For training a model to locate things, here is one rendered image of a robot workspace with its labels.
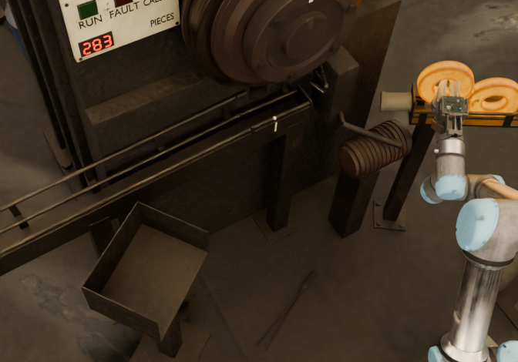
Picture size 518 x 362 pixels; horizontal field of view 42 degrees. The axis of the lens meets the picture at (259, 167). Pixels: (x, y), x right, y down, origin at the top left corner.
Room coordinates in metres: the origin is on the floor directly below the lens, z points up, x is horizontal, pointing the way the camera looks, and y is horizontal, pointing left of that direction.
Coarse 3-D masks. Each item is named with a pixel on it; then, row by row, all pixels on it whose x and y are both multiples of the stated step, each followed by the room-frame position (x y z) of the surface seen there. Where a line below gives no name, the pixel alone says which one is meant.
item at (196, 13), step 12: (192, 0) 1.10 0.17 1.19; (204, 0) 1.08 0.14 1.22; (216, 0) 1.07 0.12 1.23; (360, 0) 1.29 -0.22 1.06; (192, 12) 1.09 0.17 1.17; (204, 12) 1.05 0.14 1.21; (216, 12) 1.07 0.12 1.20; (192, 24) 1.08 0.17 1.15; (204, 24) 1.05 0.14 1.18; (192, 36) 1.08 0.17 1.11; (204, 36) 1.05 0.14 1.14; (204, 48) 1.05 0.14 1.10; (204, 60) 1.05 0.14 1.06; (216, 72) 1.07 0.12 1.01; (228, 84) 1.08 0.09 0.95; (240, 84) 1.10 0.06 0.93; (252, 84) 1.12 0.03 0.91; (264, 84) 1.15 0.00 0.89
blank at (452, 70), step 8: (432, 64) 1.32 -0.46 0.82; (440, 64) 1.31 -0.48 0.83; (448, 64) 1.31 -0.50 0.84; (456, 64) 1.31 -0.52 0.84; (464, 64) 1.32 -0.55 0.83; (424, 72) 1.31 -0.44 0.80; (432, 72) 1.29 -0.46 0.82; (440, 72) 1.29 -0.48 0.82; (448, 72) 1.29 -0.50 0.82; (456, 72) 1.29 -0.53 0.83; (464, 72) 1.29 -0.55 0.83; (472, 72) 1.32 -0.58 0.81; (424, 80) 1.29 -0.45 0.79; (432, 80) 1.29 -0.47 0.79; (440, 80) 1.29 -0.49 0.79; (456, 80) 1.29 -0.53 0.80; (464, 80) 1.29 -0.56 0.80; (472, 80) 1.29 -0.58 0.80; (424, 88) 1.29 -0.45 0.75; (432, 88) 1.29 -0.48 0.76; (448, 88) 1.32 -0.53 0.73; (464, 88) 1.29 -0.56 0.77; (472, 88) 1.29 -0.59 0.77; (424, 96) 1.29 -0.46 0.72; (432, 96) 1.29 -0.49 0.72; (464, 96) 1.29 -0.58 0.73
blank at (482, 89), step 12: (480, 84) 1.30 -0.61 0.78; (492, 84) 1.29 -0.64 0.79; (504, 84) 1.29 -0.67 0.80; (516, 84) 1.31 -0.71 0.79; (468, 96) 1.29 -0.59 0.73; (480, 96) 1.28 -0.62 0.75; (504, 96) 1.28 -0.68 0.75; (516, 96) 1.28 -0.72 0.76; (468, 108) 1.28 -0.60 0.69; (480, 108) 1.28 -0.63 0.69; (492, 108) 1.29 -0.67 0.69; (504, 108) 1.28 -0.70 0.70; (516, 108) 1.28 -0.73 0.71
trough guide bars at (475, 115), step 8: (416, 96) 1.33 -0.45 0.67; (496, 96) 1.33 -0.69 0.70; (416, 104) 1.34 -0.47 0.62; (416, 112) 1.27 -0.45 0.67; (424, 112) 1.27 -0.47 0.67; (472, 112) 1.27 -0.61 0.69; (480, 112) 1.27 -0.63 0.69; (488, 112) 1.27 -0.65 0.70; (496, 112) 1.27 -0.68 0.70; (504, 112) 1.27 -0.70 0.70; (512, 112) 1.27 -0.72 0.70; (424, 120) 1.26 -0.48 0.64; (504, 120) 1.26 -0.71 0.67; (512, 120) 1.26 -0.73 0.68
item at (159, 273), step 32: (128, 224) 0.81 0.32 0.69; (160, 224) 0.84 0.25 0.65; (128, 256) 0.76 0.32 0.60; (160, 256) 0.77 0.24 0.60; (192, 256) 0.78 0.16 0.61; (96, 288) 0.66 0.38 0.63; (128, 288) 0.68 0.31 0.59; (160, 288) 0.68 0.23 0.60; (128, 320) 0.58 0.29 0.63; (160, 320) 0.60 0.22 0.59; (160, 352) 0.71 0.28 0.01; (192, 352) 0.72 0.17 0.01
